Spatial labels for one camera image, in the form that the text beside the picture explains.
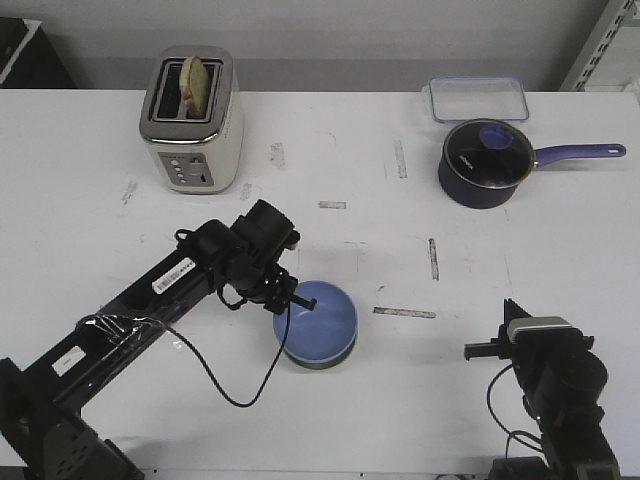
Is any clear plastic food container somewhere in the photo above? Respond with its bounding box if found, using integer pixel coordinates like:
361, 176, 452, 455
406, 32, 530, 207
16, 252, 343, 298
421, 76, 529, 123

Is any black box in corner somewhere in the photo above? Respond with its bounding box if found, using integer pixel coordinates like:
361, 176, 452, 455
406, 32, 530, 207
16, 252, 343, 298
1, 17, 76, 89

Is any cream two-slot toaster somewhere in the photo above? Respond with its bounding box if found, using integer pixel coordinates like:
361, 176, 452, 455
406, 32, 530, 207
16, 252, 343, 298
139, 45, 244, 194

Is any white metal shelf upright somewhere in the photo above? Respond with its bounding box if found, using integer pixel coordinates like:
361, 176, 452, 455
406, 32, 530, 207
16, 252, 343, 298
558, 0, 639, 96

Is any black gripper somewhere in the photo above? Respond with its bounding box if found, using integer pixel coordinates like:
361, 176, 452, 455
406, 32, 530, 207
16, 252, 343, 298
230, 264, 318, 314
463, 298, 595, 380

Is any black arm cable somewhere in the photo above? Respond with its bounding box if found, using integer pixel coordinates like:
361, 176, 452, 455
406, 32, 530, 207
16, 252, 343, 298
159, 299, 294, 408
487, 363, 544, 459

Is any blue bowl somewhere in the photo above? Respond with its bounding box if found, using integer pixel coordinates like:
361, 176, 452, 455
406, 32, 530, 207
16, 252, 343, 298
284, 280, 358, 361

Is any dark blue saucepan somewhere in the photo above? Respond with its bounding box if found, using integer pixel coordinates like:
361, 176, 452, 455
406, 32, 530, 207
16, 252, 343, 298
438, 142, 626, 209

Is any green bowl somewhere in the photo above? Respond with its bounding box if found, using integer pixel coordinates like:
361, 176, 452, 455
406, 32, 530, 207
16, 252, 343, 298
284, 338, 357, 370

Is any toast slice in toaster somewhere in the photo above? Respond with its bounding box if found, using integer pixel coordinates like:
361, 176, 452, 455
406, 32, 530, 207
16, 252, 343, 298
179, 56, 210, 119

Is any glass pot lid blue knob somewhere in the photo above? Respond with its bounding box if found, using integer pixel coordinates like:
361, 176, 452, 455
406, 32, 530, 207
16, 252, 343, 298
443, 119, 535, 189

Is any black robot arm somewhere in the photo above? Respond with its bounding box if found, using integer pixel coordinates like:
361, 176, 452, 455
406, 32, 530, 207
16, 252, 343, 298
464, 299, 621, 479
1, 200, 316, 479

